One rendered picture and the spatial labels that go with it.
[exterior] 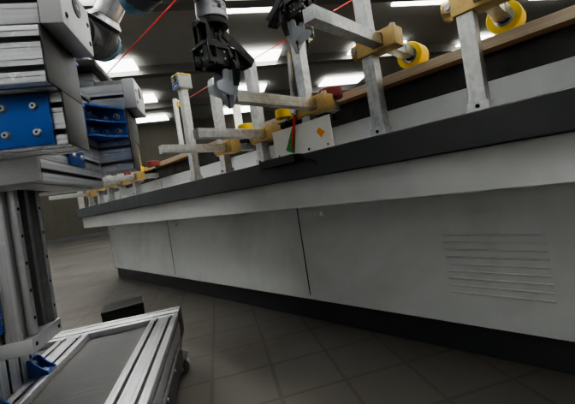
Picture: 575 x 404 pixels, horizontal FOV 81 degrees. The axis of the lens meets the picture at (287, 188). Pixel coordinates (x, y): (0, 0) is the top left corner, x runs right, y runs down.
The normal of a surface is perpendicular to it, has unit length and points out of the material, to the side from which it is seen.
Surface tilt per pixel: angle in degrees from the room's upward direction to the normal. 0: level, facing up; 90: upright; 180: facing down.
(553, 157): 90
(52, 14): 90
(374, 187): 90
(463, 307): 90
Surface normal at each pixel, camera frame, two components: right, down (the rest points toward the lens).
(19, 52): 0.20, -0.04
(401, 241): -0.70, 0.11
